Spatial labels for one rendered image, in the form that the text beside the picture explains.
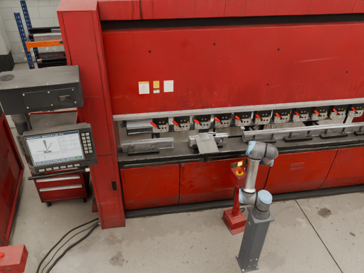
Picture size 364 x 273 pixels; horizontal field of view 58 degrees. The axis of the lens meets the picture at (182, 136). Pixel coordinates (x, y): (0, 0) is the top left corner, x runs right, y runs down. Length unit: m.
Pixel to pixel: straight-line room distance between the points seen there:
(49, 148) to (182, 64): 1.23
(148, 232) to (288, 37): 2.36
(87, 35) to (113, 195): 1.60
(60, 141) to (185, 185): 1.52
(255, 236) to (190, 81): 1.45
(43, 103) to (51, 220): 1.94
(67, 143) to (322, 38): 2.22
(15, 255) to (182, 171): 1.61
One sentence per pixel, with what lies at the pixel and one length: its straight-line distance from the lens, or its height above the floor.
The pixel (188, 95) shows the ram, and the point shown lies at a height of 1.48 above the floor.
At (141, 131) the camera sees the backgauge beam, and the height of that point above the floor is 0.92.
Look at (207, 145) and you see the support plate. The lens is 3.11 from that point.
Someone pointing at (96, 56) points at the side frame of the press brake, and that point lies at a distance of 2.46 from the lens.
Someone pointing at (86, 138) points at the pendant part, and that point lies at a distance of 2.43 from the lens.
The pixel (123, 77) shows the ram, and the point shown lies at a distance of 2.76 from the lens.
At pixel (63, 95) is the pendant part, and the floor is 1.86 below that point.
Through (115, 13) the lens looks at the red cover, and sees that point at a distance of 2.54.
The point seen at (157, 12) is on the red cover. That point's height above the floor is 2.21.
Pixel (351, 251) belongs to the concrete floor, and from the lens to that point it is 3.98.
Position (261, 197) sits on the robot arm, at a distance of 2.71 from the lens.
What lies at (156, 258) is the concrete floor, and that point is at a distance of 3.49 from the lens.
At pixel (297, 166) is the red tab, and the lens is 3.75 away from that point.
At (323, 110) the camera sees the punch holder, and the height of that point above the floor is 1.21.
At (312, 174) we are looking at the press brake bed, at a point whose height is 0.42.
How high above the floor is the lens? 2.97
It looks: 38 degrees down
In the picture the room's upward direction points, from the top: 2 degrees clockwise
